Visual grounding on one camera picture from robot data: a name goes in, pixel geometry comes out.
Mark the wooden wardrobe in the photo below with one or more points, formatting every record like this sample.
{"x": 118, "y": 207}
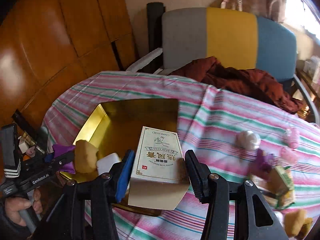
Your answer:
{"x": 47, "y": 46}

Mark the black rolled mat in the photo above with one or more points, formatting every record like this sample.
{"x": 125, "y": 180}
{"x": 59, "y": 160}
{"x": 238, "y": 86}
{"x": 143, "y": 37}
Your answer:
{"x": 155, "y": 11}

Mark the wooden side table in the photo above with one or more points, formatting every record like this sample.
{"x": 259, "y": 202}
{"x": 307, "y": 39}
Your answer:
{"x": 311, "y": 85}

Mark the gold metal tin box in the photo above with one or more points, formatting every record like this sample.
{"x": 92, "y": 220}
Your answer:
{"x": 115, "y": 127}

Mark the grey yellow blue chair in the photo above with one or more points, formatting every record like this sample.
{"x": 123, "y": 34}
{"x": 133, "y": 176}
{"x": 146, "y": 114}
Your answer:
{"x": 237, "y": 39}

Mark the person's left hand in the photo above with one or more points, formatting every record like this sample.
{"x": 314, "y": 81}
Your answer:
{"x": 14, "y": 205}

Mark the yellow sponge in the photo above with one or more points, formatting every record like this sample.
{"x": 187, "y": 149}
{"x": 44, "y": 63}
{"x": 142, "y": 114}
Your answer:
{"x": 85, "y": 157}

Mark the white sponge block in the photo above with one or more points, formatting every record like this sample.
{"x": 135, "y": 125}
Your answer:
{"x": 105, "y": 164}

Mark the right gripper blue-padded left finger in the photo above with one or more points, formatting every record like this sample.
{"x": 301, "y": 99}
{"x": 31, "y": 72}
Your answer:
{"x": 66, "y": 218}

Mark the large cracker pack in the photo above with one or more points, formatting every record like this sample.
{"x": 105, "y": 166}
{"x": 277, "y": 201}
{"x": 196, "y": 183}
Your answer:
{"x": 275, "y": 201}

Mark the rust red jacket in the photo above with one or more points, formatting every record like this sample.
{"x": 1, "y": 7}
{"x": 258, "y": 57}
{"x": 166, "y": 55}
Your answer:
{"x": 254, "y": 83}

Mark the pink hair roller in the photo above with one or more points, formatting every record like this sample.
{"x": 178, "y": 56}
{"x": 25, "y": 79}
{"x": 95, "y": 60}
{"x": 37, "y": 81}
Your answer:
{"x": 292, "y": 137}
{"x": 288, "y": 155}

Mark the striped tablecloth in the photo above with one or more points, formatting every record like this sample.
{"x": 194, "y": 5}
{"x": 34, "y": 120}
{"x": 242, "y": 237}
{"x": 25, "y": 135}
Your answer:
{"x": 208, "y": 122}

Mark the green tea box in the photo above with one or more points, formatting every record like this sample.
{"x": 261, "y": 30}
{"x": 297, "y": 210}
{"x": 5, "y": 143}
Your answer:
{"x": 279, "y": 181}

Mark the yellow knit cloth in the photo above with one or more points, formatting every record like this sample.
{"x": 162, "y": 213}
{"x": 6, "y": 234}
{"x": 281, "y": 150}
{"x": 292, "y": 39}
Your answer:
{"x": 297, "y": 224}

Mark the white plastic ball bundle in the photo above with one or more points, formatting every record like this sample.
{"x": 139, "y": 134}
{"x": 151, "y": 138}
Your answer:
{"x": 248, "y": 140}

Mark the purple candy packet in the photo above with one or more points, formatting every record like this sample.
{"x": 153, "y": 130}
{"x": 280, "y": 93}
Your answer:
{"x": 59, "y": 150}
{"x": 262, "y": 165}

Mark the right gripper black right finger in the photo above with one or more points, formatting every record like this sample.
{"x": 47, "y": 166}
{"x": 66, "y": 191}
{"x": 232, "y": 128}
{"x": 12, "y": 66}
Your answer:
{"x": 254, "y": 218}

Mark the white product boxes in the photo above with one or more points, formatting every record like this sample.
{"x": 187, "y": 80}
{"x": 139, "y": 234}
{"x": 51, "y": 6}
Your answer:
{"x": 312, "y": 68}

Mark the cream cardboard box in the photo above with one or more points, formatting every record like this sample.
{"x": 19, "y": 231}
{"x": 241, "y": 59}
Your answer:
{"x": 159, "y": 178}

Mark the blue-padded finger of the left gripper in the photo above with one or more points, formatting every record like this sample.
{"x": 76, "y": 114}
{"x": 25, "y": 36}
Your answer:
{"x": 60, "y": 160}

